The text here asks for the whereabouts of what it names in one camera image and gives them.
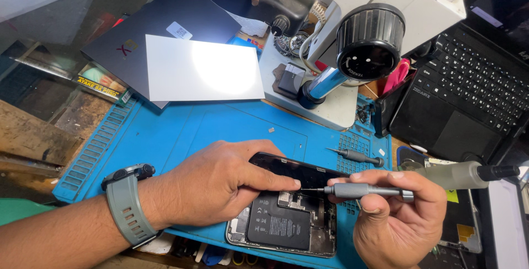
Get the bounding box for green plastic object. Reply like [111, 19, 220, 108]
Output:
[0, 197, 55, 227]

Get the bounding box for round tins of screws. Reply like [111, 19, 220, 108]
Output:
[274, 31, 311, 58]

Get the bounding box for person's right hand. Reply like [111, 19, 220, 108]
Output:
[326, 170, 449, 269]

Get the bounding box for grey precision screwdriver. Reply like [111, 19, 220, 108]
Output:
[299, 182, 415, 203]
[326, 147, 385, 168]

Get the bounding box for person's left hand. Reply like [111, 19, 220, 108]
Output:
[142, 139, 302, 231]

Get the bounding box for opened phone body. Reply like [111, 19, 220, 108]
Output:
[226, 190, 338, 259]

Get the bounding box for grey wrist watch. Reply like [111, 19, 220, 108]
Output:
[101, 163, 164, 249]

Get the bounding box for black phone screen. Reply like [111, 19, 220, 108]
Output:
[249, 152, 352, 192]

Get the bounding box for white blank card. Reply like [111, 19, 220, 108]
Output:
[145, 34, 266, 103]

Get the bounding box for white microscope with black knob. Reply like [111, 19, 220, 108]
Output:
[258, 0, 468, 131]

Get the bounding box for green yellow packet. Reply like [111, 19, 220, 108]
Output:
[73, 62, 134, 107]

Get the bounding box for pile of small screws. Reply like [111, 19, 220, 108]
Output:
[355, 104, 371, 124]

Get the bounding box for dark grey flat box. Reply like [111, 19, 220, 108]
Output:
[80, 0, 243, 111]

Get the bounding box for black laptop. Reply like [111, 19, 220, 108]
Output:
[388, 0, 529, 166]

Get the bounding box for pink plastic tool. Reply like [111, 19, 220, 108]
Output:
[382, 58, 411, 95]

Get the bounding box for translucent bottle with black tip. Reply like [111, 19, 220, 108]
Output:
[393, 160, 521, 190]

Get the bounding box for blue repair mat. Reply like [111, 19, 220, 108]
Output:
[52, 95, 393, 269]

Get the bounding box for white flat device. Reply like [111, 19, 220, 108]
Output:
[487, 178, 529, 269]

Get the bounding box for phone with yellow sticker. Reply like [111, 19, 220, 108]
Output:
[426, 159, 483, 254]

